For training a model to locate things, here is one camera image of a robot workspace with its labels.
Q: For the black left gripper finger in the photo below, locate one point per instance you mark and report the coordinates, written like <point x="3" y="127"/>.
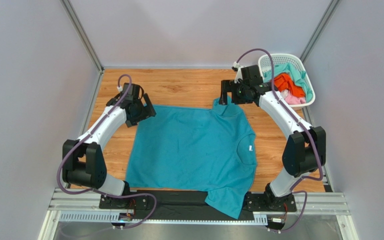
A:
<point x="131" y="122"/>
<point x="148" y="108"/>

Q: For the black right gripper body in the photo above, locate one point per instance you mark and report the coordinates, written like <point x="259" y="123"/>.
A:
<point x="228" y="88"/>

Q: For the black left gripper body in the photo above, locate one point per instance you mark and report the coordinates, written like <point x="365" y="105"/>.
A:
<point x="140" y="111"/>

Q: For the teal t shirt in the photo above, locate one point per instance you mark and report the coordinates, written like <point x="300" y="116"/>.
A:
<point x="201" y="149"/>

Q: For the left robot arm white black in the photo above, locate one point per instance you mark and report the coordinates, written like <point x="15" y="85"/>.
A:
<point x="83" y="162"/>

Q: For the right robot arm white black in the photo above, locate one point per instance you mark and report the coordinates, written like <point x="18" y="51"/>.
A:
<point x="305" y="149"/>

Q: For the orange shirt in basket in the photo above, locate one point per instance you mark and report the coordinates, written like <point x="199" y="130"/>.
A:
<point x="284" y="82"/>

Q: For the pink shirt in basket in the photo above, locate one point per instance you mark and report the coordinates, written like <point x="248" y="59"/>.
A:
<point x="293" y="100"/>

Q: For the white plastic laundry basket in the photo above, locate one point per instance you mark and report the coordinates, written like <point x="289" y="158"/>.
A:
<point x="265" y="66"/>

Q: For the light teal shirt in basket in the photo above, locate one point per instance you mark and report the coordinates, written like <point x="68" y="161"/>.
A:
<point x="298" y="77"/>

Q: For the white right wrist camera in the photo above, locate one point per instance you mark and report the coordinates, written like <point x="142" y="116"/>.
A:
<point x="235" y="66"/>

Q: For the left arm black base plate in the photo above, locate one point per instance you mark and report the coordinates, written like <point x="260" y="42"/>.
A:
<point x="118" y="201"/>

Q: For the aluminium front rail frame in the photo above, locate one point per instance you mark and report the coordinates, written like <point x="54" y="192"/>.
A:
<point x="319" y="216"/>

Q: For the left corner aluminium post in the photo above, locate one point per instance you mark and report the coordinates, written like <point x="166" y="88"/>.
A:
<point x="71" y="13"/>

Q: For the corner aluminium post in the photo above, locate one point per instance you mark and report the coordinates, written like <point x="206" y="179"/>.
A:
<point x="319" y="29"/>
<point x="71" y="13"/>

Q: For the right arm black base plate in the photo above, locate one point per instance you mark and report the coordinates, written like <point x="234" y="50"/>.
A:
<point x="261" y="202"/>

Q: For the right corner aluminium post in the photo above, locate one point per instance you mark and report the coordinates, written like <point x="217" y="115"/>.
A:
<point x="319" y="29"/>

